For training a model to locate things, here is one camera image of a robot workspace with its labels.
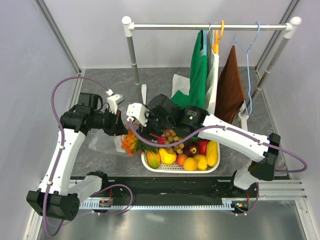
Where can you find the clear zip bag orange zipper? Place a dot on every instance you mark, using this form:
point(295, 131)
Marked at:
point(110, 145)

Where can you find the silver white clothes rack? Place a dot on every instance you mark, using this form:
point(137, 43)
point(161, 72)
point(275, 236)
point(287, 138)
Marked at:
point(289, 28)

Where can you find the orange plastic hanger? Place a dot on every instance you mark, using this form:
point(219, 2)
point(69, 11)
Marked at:
point(218, 34)

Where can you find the peach fruit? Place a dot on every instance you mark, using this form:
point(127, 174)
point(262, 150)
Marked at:
point(181, 159)

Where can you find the pink dragon fruit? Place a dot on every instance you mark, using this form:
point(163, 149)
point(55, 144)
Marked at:
point(160, 139)

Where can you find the orange toy pineapple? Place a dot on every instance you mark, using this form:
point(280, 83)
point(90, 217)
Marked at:
point(132, 145)

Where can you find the brown towel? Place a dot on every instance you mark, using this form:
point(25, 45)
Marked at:
point(230, 92)

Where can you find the white plastic fruit basket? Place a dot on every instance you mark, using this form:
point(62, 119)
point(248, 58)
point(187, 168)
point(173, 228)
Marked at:
point(174, 168)

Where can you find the white grey garment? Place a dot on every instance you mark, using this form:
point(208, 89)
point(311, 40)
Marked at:
point(180, 83)

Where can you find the green yellow mango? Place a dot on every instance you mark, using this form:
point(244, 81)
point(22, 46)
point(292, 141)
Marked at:
point(153, 159)

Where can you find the red bell pepper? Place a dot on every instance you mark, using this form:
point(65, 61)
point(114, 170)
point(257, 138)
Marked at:
point(202, 147)

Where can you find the green shirt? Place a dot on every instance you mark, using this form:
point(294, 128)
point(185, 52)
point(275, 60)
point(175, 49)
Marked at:
point(197, 80)

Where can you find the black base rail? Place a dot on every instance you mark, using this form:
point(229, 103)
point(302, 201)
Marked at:
point(182, 190)

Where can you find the light blue hanger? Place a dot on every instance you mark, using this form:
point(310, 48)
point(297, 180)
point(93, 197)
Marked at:
point(204, 43)

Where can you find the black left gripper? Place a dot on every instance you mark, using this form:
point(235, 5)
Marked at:
point(117, 127)

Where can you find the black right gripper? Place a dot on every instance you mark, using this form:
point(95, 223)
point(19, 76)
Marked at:
point(144, 130)

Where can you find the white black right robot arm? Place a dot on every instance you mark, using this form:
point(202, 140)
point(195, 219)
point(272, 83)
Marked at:
point(192, 121)

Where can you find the orange fruit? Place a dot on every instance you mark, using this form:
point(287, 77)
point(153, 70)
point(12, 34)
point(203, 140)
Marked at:
point(190, 164)

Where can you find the blue wire hanger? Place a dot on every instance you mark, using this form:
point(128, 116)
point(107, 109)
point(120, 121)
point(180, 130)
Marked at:
point(248, 70)

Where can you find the yellow pear fruit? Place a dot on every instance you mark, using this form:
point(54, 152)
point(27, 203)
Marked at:
point(166, 157)

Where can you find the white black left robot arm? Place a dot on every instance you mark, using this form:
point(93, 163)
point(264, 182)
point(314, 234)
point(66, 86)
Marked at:
point(55, 198)

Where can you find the white cable duct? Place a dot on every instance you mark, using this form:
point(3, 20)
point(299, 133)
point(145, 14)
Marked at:
point(101, 204)

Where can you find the brown longan bunch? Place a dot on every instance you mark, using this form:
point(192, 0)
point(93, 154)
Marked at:
point(171, 137)

